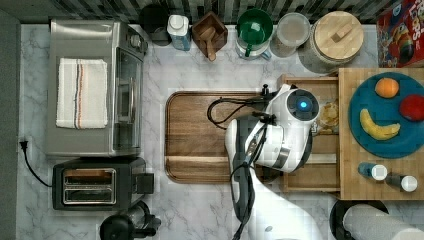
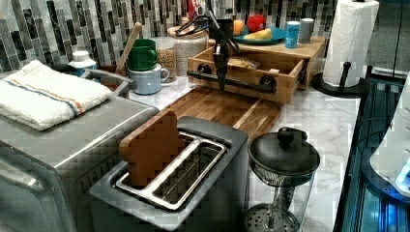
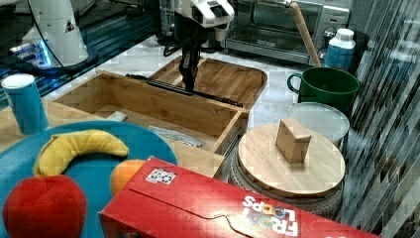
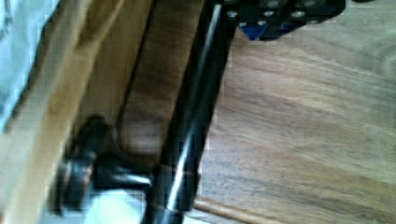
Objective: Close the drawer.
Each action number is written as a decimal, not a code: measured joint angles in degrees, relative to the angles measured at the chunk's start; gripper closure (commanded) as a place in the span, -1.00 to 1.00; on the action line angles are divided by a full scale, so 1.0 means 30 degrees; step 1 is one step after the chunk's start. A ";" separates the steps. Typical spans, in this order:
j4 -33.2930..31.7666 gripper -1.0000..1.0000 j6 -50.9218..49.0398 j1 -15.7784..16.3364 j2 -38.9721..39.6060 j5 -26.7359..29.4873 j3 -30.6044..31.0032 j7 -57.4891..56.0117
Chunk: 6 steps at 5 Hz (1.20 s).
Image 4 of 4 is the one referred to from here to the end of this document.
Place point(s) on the black drawer handle bar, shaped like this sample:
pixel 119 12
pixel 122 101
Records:
pixel 94 161

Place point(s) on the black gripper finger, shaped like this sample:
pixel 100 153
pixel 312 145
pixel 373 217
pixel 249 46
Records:
pixel 268 20

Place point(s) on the bamboo drawer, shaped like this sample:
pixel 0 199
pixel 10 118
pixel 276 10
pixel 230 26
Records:
pixel 304 128

